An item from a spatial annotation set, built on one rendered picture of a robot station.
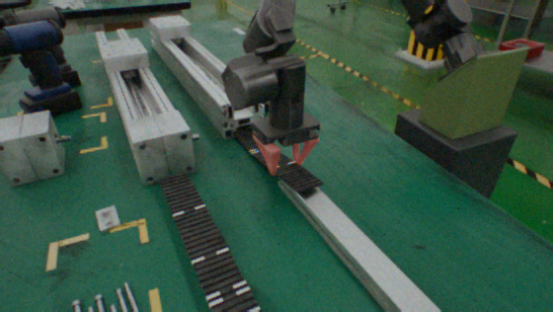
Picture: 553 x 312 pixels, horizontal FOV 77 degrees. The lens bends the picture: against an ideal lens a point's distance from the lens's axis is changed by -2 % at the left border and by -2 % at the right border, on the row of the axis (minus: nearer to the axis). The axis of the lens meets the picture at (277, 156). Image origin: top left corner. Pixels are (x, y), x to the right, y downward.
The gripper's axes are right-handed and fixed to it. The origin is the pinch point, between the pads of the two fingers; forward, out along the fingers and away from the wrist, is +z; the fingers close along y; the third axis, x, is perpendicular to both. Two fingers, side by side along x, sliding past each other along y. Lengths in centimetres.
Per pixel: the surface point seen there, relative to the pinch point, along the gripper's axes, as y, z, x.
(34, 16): 37, -17, -70
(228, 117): 3.2, -2.0, -19.3
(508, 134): -54, 3, 9
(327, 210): -0.1, 0.2, 13.3
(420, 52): -272, 68, -201
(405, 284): -0.8, 0.2, 29.1
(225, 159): 7.1, 3.2, -11.9
